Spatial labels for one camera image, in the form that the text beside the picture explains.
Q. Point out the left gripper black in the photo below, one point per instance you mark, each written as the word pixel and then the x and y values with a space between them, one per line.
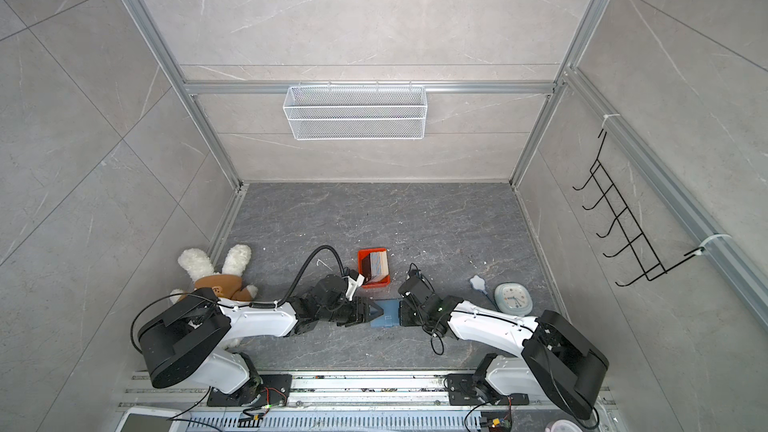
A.
pixel 371 313

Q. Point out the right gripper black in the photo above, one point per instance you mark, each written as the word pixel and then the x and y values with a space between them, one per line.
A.
pixel 404 319

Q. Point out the blue leather card holder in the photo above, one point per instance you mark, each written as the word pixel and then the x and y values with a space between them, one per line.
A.
pixel 391 312

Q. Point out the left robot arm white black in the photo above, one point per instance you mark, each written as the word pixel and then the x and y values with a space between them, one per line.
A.
pixel 187 341

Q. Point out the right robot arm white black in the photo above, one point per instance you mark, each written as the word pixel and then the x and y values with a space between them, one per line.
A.
pixel 535 357

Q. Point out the stack of credit cards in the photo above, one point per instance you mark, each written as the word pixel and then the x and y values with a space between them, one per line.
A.
pixel 379 267

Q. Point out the red plastic tray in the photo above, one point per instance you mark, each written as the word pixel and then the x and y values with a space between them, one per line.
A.
pixel 364 269

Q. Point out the blue toy figure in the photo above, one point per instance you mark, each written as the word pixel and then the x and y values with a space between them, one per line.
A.
pixel 478 284

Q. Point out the round mint alarm clock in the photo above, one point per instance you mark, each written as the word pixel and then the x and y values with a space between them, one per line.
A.
pixel 513 299

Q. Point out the white plush bunny toy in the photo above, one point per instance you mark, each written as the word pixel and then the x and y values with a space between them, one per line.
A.
pixel 228 283

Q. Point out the white tablet device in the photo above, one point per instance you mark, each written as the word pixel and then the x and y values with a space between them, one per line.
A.
pixel 148 419

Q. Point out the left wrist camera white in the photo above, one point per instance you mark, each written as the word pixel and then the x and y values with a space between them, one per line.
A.
pixel 353 282

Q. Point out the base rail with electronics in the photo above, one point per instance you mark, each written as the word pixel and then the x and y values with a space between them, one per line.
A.
pixel 390 400

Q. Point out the white wire mesh basket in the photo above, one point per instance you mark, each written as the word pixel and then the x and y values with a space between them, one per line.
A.
pixel 356 112

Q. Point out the black wire hook rack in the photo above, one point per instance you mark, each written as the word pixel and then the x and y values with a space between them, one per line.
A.
pixel 625 224

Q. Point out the aluminium frame rails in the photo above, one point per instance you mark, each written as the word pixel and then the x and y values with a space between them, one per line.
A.
pixel 733 264

